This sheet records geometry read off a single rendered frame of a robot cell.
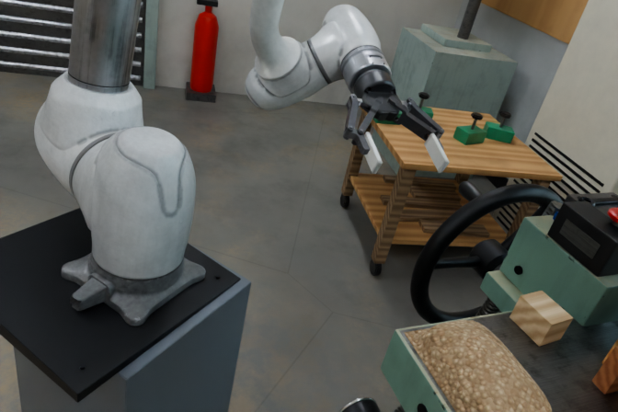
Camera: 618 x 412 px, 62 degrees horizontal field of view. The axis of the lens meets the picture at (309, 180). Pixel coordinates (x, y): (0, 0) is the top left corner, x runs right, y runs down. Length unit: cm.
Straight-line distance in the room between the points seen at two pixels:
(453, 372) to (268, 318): 133
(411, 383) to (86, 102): 66
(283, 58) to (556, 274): 63
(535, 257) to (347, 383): 107
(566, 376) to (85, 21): 81
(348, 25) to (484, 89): 186
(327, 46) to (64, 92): 49
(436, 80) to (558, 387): 224
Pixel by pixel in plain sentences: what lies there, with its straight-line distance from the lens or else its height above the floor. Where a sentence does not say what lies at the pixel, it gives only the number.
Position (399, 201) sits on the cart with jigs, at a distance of 189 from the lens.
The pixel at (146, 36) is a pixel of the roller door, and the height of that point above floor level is 33.
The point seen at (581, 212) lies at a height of 101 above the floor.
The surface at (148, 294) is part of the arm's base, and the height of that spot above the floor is 64.
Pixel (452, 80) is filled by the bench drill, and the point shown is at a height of 57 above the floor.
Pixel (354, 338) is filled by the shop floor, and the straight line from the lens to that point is 182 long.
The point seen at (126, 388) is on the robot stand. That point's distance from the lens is 87.
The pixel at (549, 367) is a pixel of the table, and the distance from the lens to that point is 60.
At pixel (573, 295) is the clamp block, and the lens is 68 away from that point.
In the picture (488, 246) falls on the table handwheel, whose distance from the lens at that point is 87.
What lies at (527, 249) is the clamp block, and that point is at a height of 93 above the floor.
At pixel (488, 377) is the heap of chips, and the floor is 93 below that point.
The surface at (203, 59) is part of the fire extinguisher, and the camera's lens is 324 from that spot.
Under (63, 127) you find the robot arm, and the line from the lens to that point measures 95.
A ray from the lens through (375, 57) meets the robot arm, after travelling 102.
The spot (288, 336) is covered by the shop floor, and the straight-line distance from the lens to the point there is 176.
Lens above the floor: 127
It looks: 29 degrees down
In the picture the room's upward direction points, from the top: 13 degrees clockwise
